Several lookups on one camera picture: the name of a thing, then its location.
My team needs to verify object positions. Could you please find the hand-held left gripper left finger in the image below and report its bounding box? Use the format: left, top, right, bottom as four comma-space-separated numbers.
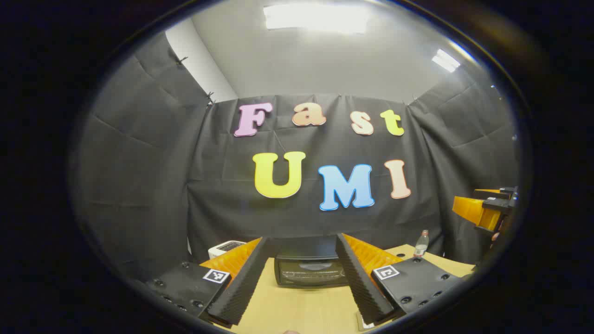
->
145, 237, 279, 326

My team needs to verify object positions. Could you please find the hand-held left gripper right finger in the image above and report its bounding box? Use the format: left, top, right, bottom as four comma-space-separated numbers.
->
335, 233, 475, 326

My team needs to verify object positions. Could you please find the black electric oven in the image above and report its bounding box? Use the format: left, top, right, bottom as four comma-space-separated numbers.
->
274, 236, 349, 289

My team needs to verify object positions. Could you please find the white toaster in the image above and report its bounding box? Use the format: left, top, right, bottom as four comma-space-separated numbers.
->
208, 240, 246, 259

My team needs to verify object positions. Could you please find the clear plastic bottle red label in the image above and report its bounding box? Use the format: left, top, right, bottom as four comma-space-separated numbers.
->
414, 230, 430, 259

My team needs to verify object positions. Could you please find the small ceiling light panel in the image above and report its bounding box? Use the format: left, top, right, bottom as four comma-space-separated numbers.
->
432, 49, 461, 72

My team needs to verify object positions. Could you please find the large ceiling light panel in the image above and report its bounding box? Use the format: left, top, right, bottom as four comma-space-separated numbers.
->
264, 4, 372, 34

